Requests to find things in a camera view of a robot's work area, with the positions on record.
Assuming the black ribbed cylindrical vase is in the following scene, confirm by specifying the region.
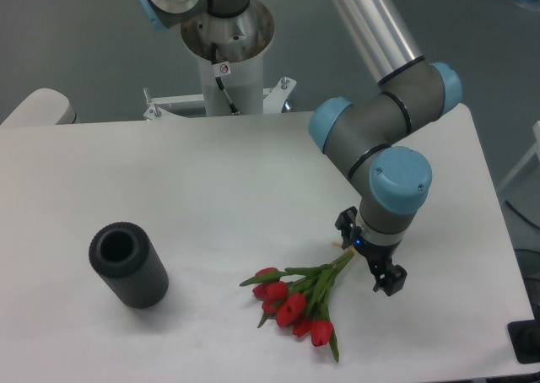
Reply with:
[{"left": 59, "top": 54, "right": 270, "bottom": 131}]
[{"left": 89, "top": 222, "right": 169, "bottom": 309}]

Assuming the white pedestal base frame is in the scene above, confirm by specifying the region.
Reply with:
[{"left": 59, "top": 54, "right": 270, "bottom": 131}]
[{"left": 143, "top": 76, "right": 297, "bottom": 121}]

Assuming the red tulip bouquet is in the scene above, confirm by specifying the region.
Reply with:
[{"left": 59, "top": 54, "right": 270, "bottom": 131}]
[{"left": 240, "top": 246, "right": 358, "bottom": 362}]

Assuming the white chair backrest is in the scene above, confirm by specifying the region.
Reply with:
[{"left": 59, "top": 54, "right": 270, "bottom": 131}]
[{"left": 1, "top": 88, "right": 80, "bottom": 128}]

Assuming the white frame right edge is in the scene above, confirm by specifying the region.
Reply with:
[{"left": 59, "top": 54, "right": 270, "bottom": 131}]
[{"left": 495, "top": 121, "right": 539, "bottom": 195}]

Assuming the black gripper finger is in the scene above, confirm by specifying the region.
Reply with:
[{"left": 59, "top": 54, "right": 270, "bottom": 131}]
[
  {"left": 371, "top": 261, "right": 407, "bottom": 295},
  {"left": 335, "top": 206, "right": 362, "bottom": 248}
]

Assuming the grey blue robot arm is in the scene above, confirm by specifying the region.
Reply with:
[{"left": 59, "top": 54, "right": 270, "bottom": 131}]
[{"left": 138, "top": 0, "right": 462, "bottom": 295}]

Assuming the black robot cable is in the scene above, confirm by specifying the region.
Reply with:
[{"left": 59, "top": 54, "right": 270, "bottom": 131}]
[{"left": 209, "top": 41, "right": 241, "bottom": 116}]

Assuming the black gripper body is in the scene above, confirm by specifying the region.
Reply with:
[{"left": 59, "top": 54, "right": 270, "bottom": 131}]
[{"left": 352, "top": 227, "right": 399, "bottom": 273}]

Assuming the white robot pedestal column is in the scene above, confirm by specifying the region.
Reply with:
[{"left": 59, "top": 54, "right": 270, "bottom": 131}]
[{"left": 181, "top": 0, "right": 274, "bottom": 91}]

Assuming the black floor cable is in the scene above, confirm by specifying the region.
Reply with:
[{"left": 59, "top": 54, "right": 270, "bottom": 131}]
[{"left": 505, "top": 199, "right": 540, "bottom": 228}]

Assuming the black device at edge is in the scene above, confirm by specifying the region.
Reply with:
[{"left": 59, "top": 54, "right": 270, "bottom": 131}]
[{"left": 507, "top": 320, "right": 539, "bottom": 364}]

